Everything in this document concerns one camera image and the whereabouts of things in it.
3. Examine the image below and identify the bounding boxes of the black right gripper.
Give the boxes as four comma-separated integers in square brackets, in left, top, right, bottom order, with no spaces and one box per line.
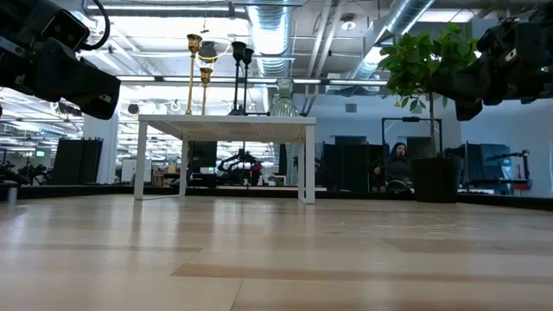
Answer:
[431,55,526,122]

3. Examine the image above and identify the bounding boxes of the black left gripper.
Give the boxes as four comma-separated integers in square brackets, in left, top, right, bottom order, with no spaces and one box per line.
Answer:
[0,25,122,121]

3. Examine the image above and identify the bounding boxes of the gold candlestick holder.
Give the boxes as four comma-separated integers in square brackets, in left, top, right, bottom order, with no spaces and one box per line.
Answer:
[184,32,204,116]
[199,67,214,116]

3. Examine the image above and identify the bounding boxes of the green glass candle holder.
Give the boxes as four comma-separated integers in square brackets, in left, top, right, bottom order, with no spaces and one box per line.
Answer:
[270,77,301,118]

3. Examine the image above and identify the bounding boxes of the green potted plant black pot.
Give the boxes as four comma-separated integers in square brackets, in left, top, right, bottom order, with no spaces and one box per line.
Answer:
[378,21,485,204]

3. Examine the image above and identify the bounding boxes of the long ceiling light bar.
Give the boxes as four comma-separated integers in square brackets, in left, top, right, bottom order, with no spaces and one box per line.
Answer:
[116,75,390,86]

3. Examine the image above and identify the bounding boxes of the black partition panel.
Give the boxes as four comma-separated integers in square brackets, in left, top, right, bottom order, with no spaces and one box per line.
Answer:
[321,135,385,192]
[51,136,105,186]

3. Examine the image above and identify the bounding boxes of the grey blue cabinet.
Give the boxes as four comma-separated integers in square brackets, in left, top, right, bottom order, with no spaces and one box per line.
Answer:
[464,142,514,185]

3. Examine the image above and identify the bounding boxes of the person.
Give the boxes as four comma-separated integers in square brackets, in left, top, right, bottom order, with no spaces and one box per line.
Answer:
[372,141,415,194]

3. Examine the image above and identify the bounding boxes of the black overhead device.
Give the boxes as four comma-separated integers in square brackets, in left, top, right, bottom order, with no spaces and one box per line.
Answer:
[197,40,219,70]

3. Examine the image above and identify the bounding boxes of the white perforated metal shelf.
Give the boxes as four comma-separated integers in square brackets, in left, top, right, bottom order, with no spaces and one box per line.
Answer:
[133,113,318,205]

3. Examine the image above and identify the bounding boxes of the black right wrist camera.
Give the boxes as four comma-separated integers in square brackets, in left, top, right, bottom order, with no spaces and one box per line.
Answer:
[476,20,519,60]

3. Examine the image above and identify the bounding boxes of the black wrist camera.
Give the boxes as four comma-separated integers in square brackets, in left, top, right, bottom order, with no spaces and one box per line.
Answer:
[476,20,519,60]
[41,9,92,52]

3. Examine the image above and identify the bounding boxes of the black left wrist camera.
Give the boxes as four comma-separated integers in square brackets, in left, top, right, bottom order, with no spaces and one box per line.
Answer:
[41,9,92,52]

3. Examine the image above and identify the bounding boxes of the black background gantry frame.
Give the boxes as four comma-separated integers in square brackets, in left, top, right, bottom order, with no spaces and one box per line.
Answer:
[379,115,443,150]

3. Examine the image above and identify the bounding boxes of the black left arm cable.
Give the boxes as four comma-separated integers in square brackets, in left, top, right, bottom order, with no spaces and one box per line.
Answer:
[79,0,110,52]

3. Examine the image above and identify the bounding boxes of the silver spiral air duct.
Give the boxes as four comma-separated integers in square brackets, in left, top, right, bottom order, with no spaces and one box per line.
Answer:
[347,0,436,83]
[246,0,297,79]

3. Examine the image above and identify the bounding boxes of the black aluminium table frame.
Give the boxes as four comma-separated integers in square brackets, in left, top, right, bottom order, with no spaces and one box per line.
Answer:
[0,183,553,213]

